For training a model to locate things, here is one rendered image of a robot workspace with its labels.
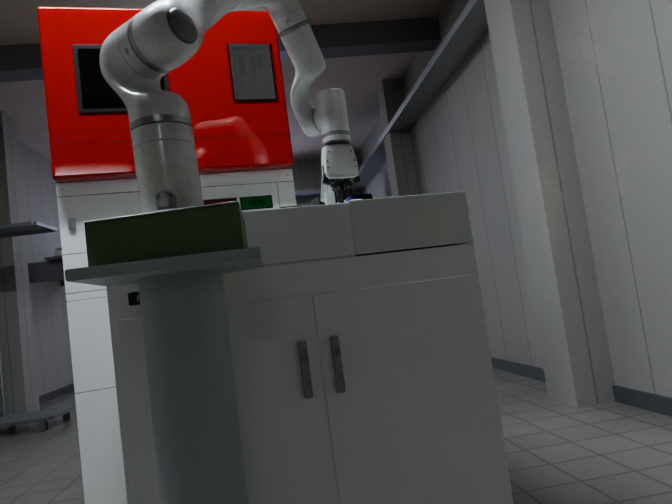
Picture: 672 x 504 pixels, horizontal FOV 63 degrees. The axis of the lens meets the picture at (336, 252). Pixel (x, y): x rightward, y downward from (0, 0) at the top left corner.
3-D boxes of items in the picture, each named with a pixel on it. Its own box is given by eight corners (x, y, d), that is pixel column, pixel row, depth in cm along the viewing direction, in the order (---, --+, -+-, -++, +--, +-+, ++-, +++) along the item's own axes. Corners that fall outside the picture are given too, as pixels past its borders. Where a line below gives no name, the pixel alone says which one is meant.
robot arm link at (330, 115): (313, 137, 160) (338, 128, 155) (308, 94, 162) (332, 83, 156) (331, 142, 167) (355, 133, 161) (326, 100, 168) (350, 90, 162)
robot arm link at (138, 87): (154, 117, 101) (137, -6, 103) (100, 145, 112) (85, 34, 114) (205, 127, 111) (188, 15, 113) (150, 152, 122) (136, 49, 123)
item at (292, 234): (135, 282, 137) (130, 226, 138) (345, 258, 152) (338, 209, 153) (132, 279, 128) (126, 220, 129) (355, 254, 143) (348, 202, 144)
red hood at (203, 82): (89, 219, 250) (77, 93, 255) (265, 205, 273) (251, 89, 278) (51, 179, 178) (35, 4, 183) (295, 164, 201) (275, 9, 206)
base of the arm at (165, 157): (216, 207, 99) (201, 109, 101) (109, 222, 98) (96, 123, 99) (228, 221, 118) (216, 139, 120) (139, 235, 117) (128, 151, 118)
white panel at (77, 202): (67, 301, 182) (56, 184, 186) (304, 273, 205) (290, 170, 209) (65, 301, 179) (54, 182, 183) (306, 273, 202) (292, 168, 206)
